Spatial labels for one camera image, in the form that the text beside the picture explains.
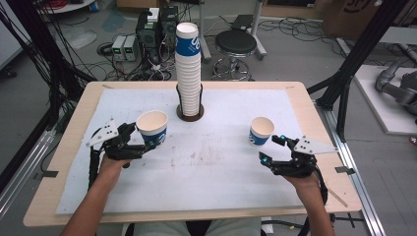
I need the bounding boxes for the grey power supply unit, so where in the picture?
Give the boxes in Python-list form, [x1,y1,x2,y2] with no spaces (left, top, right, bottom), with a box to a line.
[110,34,128,63]
[123,34,140,63]

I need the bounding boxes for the white platform board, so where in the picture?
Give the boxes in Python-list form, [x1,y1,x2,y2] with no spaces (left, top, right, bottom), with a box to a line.
[353,64,417,137]

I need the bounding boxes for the white table mat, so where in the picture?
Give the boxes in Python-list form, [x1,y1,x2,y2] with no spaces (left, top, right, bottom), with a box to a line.
[55,88,308,216]

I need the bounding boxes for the person's light shorts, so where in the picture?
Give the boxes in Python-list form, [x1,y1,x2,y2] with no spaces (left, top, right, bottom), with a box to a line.
[130,217,261,236]

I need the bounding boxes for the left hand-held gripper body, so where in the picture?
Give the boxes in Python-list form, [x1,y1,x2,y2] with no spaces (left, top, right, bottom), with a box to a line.
[85,117,149,169]

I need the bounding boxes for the black round stool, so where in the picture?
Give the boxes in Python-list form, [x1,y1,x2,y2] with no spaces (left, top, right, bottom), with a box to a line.
[211,29,259,82]

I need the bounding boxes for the person's left hand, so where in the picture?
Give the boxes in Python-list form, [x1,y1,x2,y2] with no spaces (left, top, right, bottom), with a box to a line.
[97,153,133,185]

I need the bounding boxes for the cardboard box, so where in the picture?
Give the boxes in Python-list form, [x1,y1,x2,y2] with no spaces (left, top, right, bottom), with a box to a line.
[322,0,417,41]

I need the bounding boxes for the black computer tower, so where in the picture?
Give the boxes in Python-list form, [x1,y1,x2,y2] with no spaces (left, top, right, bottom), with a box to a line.
[135,10,162,64]

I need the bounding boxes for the wooden table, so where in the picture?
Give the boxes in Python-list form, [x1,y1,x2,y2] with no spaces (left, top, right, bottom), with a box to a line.
[23,81,364,228]

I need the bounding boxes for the dark tape strip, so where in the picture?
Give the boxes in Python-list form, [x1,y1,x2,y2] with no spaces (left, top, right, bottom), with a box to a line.
[31,169,60,181]
[334,165,356,176]

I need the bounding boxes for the blue and white paper cup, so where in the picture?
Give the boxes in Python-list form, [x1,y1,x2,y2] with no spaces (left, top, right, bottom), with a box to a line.
[135,109,170,146]
[248,115,276,148]

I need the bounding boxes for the black frame with cables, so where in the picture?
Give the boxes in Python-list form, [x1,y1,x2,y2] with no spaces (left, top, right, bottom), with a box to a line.
[0,0,96,195]

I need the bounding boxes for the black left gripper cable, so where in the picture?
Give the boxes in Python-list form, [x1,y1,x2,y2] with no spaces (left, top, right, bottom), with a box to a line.
[87,129,102,192]

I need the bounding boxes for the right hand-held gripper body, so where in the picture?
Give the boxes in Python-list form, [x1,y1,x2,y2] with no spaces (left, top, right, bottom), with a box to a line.
[270,135,339,179]

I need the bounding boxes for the tangle of black floor cables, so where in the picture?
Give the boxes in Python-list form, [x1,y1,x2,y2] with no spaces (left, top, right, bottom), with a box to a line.
[258,15,340,44]

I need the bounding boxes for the black cup holder stand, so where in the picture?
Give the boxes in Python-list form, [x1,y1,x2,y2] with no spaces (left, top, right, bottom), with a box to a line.
[175,83,206,123]

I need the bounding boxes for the black metal frame post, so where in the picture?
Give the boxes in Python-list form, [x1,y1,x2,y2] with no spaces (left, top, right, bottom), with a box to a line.
[306,0,410,143]

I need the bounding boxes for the stack of white paper cups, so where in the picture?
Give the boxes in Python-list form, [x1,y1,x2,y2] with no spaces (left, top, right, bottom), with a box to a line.
[174,22,202,117]

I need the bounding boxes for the person's right hand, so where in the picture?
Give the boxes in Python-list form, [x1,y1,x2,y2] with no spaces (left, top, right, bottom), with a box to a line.
[282,171,321,199]

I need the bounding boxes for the aluminium rail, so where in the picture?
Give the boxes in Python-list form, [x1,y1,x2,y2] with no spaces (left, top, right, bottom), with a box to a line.
[315,100,387,236]
[0,128,57,220]

